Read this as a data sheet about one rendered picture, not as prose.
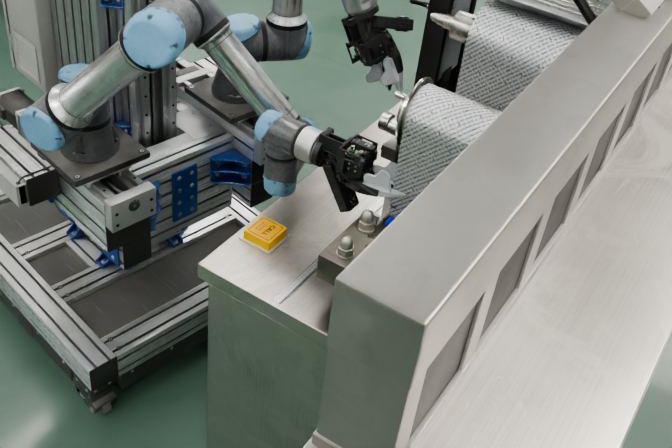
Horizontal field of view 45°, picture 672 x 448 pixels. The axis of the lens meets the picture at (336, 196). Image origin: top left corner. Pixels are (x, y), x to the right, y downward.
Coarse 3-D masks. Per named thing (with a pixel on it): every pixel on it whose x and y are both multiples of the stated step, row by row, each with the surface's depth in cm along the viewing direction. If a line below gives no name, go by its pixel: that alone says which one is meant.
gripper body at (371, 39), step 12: (372, 12) 179; (348, 24) 180; (360, 24) 180; (348, 36) 183; (360, 36) 183; (372, 36) 183; (384, 36) 183; (348, 48) 186; (360, 48) 182; (372, 48) 182; (384, 48) 184; (360, 60) 186; (372, 60) 182
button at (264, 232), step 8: (264, 216) 184; (256, 224) 182; (264, 224) 182; (272, 224) 182; (280, 224) 183; (248, 232) 179; (256, 232) 179; (264, 232) 180; (272, 232) 180; (280, 232) 180; (248, 240) 180; (256, 240) 179; (264, 240) 178; (272, 240) 178; (280, 240) 181; (264, 248) 179
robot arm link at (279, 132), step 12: (264, 120) 176; (276, 120) 175; (288, 120) 175; (264, 132) 176; (276, 132) 174; (288, 132) 173; (276, 144) 175; (288, 144) 173; (276, 156) 177; (288, 156) 178
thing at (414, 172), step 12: (408, 156) 162; (420, 156) 160; (396, 168) 165; (408, 168) 163; (420, 168) 162; (432, 168) 160; (444, 168) 158; (396, 180) 166; (408, 180) 165; (420, 180) 163; (432, 180) 161; (408, 192) 166; (420, 192) 164; (396, 204) 169; (408, 204) 168; (396, 216) 171
